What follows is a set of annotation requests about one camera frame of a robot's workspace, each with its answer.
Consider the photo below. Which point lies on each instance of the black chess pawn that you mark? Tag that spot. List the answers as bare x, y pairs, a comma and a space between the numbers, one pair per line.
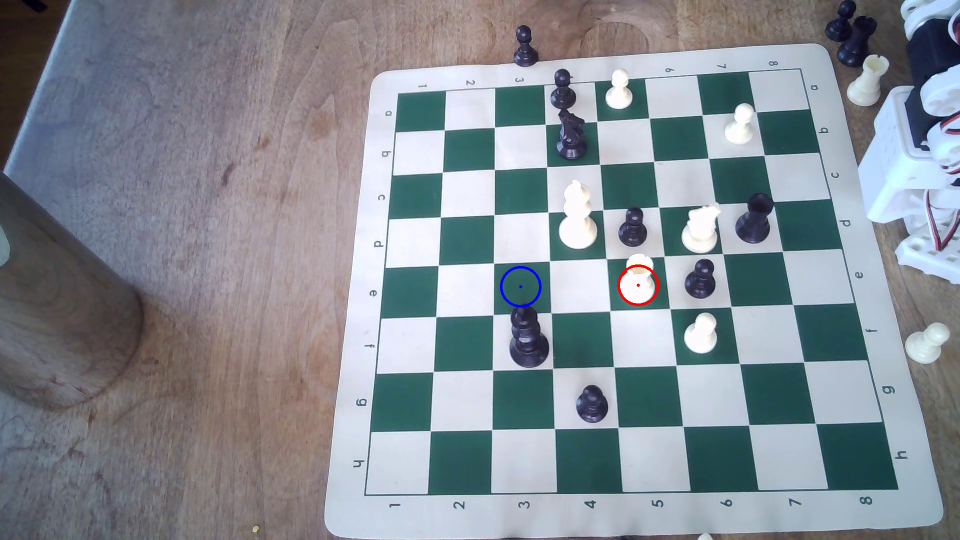
841, 26
592, 406
700, 281
632, 231
562, 94
525, 49

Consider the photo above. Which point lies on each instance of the black chess knight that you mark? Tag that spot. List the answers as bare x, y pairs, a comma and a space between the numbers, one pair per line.
571, 139

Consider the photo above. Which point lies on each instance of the tall white chess bishop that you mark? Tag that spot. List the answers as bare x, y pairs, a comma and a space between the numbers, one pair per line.
578, 225

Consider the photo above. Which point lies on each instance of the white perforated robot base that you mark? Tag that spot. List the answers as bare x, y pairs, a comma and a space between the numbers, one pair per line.
919, 259

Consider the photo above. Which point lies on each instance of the black chess bishop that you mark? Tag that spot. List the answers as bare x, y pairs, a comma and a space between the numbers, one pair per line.
754, 221

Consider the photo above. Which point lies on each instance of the white chess pawn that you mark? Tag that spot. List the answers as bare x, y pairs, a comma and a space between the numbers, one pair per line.
924, 346
638, 283
619, 94
702, 337
740, 127

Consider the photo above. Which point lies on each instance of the white chess knight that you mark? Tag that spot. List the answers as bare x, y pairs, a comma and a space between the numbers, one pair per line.
700, 234

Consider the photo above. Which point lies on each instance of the white chess rook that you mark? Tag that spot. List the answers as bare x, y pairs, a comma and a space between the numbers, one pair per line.
866, 84

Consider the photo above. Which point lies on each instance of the brown wooden cylinder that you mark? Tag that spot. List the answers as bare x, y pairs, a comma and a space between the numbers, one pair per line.
60, 315

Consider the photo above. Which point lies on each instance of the black chess rook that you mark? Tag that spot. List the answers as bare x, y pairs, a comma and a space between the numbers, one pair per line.
857, 45

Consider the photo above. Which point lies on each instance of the tall black chess queen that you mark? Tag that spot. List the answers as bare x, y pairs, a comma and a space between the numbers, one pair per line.
529, 345

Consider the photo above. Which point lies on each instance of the green and cream chess mat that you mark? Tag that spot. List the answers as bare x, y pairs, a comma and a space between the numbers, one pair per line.
480, 465

